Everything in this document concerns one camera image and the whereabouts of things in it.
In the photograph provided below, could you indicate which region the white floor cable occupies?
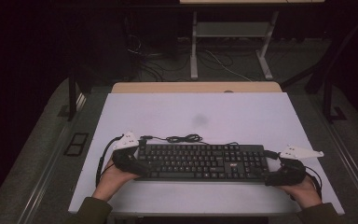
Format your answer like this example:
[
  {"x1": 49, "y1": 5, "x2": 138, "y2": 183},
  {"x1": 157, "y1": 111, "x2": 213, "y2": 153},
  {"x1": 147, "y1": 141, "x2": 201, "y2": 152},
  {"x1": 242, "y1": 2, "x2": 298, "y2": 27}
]
[{"x1": 204, "y1": 49, "x2": 254, "y2": 83}]

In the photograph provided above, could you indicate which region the light wooden table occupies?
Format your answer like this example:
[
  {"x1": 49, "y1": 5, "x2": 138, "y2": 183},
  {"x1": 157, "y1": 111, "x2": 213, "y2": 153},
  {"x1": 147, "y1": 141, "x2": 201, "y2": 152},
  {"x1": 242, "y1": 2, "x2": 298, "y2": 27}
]
[{"x1": 111, "y1": 81, "x2": 283, "y2": 94}]

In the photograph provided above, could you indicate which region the black computer keyboard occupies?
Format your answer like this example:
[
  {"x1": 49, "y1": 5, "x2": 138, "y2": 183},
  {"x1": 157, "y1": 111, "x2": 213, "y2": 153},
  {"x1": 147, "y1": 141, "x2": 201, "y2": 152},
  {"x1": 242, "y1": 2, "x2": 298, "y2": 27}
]
[{"x1": 134, "y1": 143, "x2": 269, "y2": 183}]

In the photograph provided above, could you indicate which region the white metal frame desk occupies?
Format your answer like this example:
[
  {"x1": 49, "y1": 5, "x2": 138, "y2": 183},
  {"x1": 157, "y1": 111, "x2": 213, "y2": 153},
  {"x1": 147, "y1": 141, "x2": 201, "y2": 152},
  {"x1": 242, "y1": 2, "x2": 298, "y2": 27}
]
[{"x1": 179, "y1": 0, "x2": 325, "y2": 81}]

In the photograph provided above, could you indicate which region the person's left hand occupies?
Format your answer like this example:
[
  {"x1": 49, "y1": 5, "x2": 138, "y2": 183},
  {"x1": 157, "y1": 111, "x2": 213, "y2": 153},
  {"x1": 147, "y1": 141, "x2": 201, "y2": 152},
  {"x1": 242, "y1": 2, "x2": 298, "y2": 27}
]
[{"x1": 92, "y1": 158, "x2": 139, "y2": 203}]

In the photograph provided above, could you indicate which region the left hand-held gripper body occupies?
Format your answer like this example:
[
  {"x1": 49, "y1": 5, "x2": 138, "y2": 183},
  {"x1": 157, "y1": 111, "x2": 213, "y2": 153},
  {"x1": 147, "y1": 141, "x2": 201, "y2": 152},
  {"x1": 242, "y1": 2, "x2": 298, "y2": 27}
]
[{"x1": 111, "y1": 131, "x2": 142, "y2": 174}]

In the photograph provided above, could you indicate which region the tangle of black floor cables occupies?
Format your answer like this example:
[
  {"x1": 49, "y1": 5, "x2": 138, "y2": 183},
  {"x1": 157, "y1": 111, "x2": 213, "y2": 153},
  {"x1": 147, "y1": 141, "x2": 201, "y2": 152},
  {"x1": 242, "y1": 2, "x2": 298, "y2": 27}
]
[{"x1": 126, "y1": 34, "x2": 194, "y2": 82}]

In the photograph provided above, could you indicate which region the right hand-held gripper black cable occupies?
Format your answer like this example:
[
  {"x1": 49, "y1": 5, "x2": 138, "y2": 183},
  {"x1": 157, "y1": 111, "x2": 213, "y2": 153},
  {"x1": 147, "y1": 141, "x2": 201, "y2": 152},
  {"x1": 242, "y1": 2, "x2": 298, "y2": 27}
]
[{"x1": 304, "y1": 166, "x2": 324, "y2": 200}]

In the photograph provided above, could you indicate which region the black keyboard cable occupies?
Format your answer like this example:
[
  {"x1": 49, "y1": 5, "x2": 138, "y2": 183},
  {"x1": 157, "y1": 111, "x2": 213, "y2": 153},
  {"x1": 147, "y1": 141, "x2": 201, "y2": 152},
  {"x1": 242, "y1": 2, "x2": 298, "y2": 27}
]
[{"x1": 139, "y1": 133, "x2": 241, "y2": 147}]

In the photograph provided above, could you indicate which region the left hand-held gripper black cable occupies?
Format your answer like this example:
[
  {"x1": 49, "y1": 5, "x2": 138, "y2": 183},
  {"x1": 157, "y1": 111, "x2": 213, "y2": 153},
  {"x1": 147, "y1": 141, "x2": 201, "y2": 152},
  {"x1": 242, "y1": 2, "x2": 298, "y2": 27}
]
[{"x1": 95, "y1": 133, "x2": 125, "y2": 188}]

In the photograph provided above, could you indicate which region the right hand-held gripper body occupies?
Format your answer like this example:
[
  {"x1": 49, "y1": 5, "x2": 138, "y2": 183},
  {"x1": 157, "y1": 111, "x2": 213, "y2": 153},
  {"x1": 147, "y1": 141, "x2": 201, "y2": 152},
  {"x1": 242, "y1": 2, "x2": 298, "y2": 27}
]
[{"x1": 278, "y1": 144, "x2": 324, "y2": 187}]

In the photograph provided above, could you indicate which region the metal floor rail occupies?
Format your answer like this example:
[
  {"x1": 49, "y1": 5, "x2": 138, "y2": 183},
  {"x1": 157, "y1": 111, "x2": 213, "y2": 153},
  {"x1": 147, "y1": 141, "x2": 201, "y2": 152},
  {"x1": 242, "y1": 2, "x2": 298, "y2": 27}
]
[
  {"x1": 315, "y1": 102, "x2": 358, "y2": 216},
  {"x1": 17, "y1": 124, "x2": 76, "y2": 224}
]

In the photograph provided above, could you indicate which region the black metal stand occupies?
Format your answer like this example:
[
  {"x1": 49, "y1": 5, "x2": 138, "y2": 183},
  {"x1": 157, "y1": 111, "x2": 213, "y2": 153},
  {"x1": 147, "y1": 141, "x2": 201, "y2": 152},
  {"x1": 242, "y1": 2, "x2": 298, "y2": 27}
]
[
  {"x1": 281, "y1": 12, "x2": 358, "y2": 124},
  {"x1": 67, "y1": 71, "x2": 89, "y2": 122}
]

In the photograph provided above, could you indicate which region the person's right hand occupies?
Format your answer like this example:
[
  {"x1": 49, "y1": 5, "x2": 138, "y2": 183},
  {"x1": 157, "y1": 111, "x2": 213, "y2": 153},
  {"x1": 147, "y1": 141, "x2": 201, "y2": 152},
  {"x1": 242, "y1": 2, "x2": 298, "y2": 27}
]
[{"x1": 276, "y1": 175, "x2": 324, "y2": 209}]

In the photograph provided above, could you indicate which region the black floor socket frame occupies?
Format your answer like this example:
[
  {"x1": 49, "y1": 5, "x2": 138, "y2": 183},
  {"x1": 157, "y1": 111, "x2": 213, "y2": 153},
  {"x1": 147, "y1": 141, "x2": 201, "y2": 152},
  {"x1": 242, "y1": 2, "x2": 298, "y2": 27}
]
[{"x1": 63, "y1": 133, "x2": 90, "y2": 157}]

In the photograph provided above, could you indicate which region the hand-held gripper black cable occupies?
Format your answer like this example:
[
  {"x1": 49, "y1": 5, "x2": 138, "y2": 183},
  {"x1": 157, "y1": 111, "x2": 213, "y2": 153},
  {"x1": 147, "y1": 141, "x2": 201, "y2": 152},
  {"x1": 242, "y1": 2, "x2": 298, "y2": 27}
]
[
  {"x1": 304, "y1": 166, "x2": 324, "y2": 200},
  {"x1": 95, "y1": 133, "x2": 125, "y2": 188}
]

